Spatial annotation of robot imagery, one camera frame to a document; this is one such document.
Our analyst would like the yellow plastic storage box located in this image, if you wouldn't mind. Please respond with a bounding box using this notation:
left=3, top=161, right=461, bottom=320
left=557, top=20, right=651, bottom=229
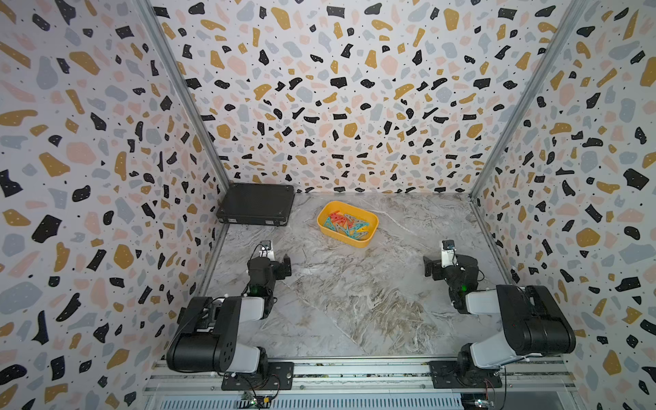
left=316, top=201, right=379, bottom=249

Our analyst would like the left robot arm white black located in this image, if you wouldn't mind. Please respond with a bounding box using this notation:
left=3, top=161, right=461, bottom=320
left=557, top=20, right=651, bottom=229
left=166, top=256, right=292, bottom=376

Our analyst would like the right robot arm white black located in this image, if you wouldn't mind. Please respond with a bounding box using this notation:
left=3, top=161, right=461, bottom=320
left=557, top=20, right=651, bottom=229
left=423, top=249, right=577, bottom=377

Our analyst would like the black flat case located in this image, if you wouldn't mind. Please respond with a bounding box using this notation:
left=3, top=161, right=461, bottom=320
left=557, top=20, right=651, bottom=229
left=216, top=183, right=296, bottom=227

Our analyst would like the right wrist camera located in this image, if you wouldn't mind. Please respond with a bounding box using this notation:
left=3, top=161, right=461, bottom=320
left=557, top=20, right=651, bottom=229
left=441, top=239, right=457, bottom=268

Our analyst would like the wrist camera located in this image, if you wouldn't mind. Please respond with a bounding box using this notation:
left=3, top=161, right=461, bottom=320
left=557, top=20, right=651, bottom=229
left=258, top=240, right=275, bottom=261
left=441, top=239, right=457, bottom=268

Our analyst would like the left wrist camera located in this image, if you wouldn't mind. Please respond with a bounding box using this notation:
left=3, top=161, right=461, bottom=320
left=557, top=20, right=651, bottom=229
left=258, top=240, right=275, bottom=261

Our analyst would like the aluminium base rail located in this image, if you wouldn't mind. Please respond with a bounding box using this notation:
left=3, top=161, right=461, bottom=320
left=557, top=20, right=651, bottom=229
left=143, top=356, right=585, bottom=409

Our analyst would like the left frame post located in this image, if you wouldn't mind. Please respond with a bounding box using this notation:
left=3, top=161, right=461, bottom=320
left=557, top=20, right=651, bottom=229
left=134, top=0, right=230, bottom=199

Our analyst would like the frame post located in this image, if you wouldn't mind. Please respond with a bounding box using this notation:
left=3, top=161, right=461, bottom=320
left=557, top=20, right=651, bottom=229
left=134, top=0, right=230, bottom=199
left=469, top=0, right=587, bottom=204

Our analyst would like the right frame post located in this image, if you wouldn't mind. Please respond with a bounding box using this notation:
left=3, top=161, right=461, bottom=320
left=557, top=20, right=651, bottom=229
left=469, top=0, right=587, bottom=204

